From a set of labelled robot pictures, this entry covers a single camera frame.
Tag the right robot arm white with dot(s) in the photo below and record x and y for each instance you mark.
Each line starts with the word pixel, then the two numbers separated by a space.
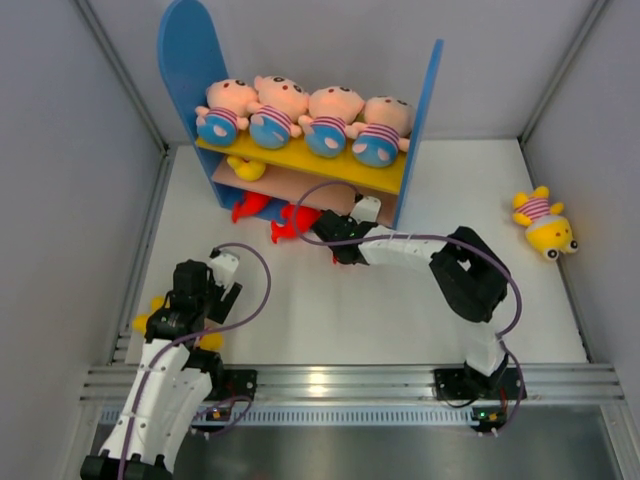
pixel 468 274

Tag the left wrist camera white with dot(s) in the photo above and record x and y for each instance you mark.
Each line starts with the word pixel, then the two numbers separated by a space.
pixel 224 265

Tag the yellow duck plush on shelf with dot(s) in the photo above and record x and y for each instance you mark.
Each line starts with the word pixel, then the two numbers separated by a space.
pixel 246 169

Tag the boy doll shelf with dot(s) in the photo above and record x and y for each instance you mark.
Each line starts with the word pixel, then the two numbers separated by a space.
pixel 385 131
pixel 226 113

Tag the red shark plush under shelf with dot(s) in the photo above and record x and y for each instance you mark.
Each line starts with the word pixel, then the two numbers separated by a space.
pixel 250 204

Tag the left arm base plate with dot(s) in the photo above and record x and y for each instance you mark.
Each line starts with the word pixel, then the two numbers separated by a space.
pixel 236 382

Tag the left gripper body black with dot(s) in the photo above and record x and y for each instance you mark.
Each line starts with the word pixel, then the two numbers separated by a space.
pixel 203 297

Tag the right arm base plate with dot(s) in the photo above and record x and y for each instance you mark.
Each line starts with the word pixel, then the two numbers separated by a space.
pixel 455 385

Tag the blue wooden toy shelf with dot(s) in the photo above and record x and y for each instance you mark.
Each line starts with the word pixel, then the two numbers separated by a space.
pixel 190 59

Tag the boy doll black hair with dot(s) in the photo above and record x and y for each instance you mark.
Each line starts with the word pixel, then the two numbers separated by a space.
pixel 274 115

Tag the aluminium rail frame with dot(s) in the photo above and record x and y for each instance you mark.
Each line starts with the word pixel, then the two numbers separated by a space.
pixel 405 395

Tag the boy doll far right shelf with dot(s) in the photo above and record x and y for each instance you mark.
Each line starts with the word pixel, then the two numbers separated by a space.
pixel 385 131

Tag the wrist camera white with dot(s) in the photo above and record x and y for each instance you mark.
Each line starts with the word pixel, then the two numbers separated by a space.
pixel 366 209
pixel 224 265

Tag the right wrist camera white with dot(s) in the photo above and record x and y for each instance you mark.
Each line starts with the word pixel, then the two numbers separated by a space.
pixel 366 209

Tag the boy doll far left shelf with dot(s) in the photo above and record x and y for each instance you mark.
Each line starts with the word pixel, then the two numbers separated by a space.
pixel 226 113

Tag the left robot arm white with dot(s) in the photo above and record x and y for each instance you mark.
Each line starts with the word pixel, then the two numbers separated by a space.
pixel 178 369

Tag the boy doll striped shirt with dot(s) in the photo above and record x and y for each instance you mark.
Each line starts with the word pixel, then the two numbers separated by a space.
pixel 327 124

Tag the yellow frog plush striped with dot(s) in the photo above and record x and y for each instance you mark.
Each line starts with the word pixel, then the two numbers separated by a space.
pixel 547 230

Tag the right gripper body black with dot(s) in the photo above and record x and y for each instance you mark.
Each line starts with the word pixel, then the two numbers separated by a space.
pixel 340 258

